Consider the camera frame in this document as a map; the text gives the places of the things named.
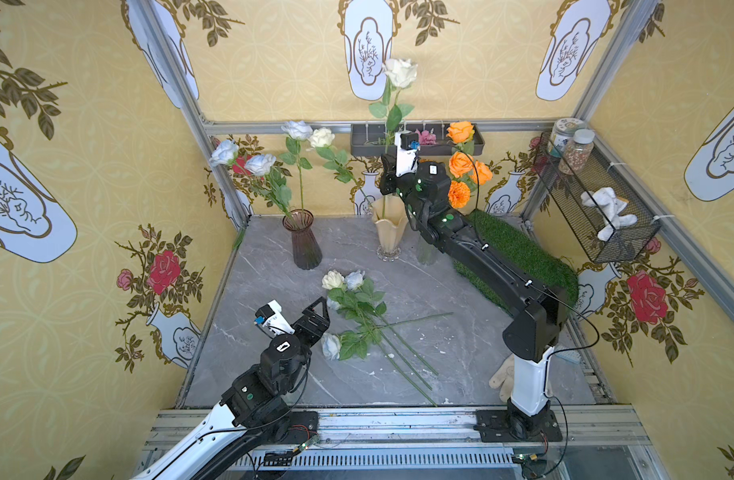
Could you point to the white rose top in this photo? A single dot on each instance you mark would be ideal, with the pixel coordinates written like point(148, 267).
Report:
point(358, 300)

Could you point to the black wire wall basket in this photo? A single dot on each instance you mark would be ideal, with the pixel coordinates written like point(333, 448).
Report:
point(589, 214)

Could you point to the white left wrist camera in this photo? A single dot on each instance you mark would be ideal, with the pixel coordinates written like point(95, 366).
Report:
point(271, 322)

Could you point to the beige work glove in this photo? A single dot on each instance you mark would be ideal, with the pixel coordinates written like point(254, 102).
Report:
point(500, 378)

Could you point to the glass jar with floral lid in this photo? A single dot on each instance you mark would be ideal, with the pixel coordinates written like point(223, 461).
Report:
point(562, 132)

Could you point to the white cloth figure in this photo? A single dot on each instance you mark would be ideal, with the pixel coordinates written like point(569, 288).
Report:
point(610, 206)

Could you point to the teal brush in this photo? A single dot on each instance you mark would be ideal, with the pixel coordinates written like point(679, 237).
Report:
point(570, 355)

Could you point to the pink flower in planter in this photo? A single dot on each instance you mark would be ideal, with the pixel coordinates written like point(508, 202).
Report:
point(427, 137)

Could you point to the jar with white lid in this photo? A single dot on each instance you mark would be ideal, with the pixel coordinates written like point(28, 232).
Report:
point(577, 151)

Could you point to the small orange marigold stem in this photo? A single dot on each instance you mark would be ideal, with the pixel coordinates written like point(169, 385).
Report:
point(459, 194)

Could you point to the green artificial grass mat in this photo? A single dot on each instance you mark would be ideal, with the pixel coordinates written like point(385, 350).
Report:
point(518, 248)

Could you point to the dark purple glass vase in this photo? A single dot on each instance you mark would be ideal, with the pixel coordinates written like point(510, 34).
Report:
point(306, 251)

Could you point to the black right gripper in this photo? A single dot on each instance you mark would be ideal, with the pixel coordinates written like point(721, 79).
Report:
point(392, 180)

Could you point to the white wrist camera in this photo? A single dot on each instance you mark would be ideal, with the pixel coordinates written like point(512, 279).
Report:
point(271, 322)
point(407, 154)

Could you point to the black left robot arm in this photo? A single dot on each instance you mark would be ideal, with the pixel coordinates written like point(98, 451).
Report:
point(253, 410)

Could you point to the orange rose stem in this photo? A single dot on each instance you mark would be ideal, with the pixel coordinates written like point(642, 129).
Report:
point(461, 165)
point(479, 175)
point(461, 134)

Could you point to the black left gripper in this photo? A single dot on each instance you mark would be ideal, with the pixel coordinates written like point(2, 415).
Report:
point(310, 321)

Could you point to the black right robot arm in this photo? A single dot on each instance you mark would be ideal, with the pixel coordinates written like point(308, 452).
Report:
point(538, 312)

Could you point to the cream ruffled vase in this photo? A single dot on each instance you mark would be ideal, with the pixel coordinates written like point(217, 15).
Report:
point(390, 219)

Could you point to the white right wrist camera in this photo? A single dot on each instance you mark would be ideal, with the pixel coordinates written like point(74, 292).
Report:
point(407, 154)

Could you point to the clear glass vase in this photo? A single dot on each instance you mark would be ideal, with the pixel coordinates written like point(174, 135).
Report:
point(426, 253)

